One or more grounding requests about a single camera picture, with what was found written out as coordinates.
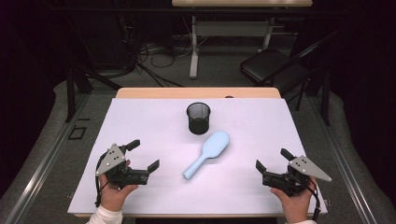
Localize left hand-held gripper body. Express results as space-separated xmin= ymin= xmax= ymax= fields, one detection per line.
xmin=95 ymin=143 xmax=150 ymax=189

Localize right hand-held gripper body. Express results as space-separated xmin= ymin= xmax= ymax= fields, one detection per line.
xmin=262 ymin=155 xmax=333 ymax=198

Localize black mesh pen cup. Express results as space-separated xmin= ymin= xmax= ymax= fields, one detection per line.
xmin=186 ymin=102 xmax=212 ymax=135

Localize person's left hand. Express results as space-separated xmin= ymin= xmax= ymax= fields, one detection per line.
xmin=98 ymin=173 xmax=139 ymax=213

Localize person's right hand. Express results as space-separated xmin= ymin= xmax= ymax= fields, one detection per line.
xmin=270 ymin=175 xmax=318 ymax=224

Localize white table mat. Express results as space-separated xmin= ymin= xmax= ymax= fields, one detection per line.
xmin=67 ymin=97 xmax=329 ymax=216

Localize wooden table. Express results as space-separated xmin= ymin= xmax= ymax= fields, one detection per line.
xmin=73 ymin=87 xmax=322 ymax=218

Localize black metal stand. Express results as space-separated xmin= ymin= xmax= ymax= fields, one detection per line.
xmin=64 ymin=64 xmax=123 ymax=123
xmin=319 ymin=68 xmax=332 ymax=127

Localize black folding chair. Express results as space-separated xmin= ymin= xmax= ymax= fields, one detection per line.
xmin=239 ymin=28 xmax=342 ymax=112

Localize white-legged desk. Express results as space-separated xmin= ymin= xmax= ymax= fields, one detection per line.
xmin=171 ymin=0 xmax=314 ymax=79

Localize left hand-held gripper cable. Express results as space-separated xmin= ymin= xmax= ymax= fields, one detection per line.
xmin=94 ymin=153 xmax=110 ymax=208

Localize hand-held gripper cable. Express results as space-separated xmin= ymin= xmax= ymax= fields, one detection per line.
xmin=303 ymin=178 xmax=322 ymax=222
xmin=94 ymin=153 xmax=110 ymax=208

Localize right hand-held gripper cable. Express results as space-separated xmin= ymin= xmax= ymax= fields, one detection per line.
xmin=303 ymin=178 xmax=322 ymax=222

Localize grey floor rail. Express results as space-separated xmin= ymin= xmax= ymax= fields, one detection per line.
xmin=4 ymin=92 xmax=92 ymax=224
xmin=306 ymin=96 xmax=378 ymax=224

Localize bundle of floor cables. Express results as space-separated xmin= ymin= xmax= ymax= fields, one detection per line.
xmin=122 ymin=15 xmax=208 ymax=89

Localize black horizontal frame bar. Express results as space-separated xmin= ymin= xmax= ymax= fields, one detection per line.
xmin=43 ymin=7 xmax=347 ymax=17

